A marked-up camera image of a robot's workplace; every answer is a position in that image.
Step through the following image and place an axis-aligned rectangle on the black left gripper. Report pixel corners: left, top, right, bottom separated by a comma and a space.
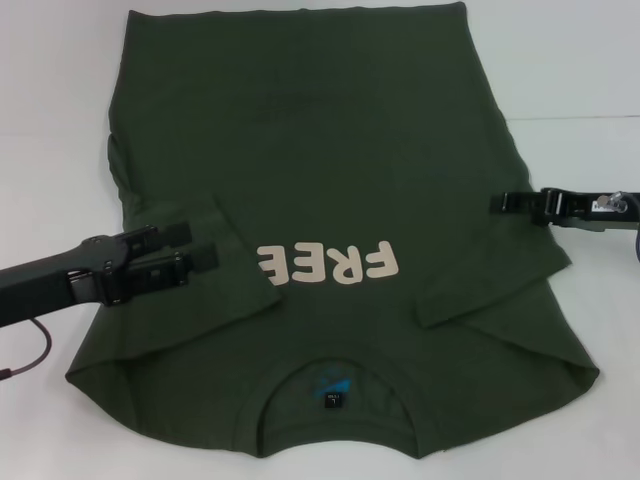
0, 221, 217, 318

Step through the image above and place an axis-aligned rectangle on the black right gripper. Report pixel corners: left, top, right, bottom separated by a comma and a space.
489, 186, 640, 234

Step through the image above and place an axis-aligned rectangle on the dark green FREE T-shirt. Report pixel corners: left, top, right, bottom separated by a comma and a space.
64, 1, 602, 450

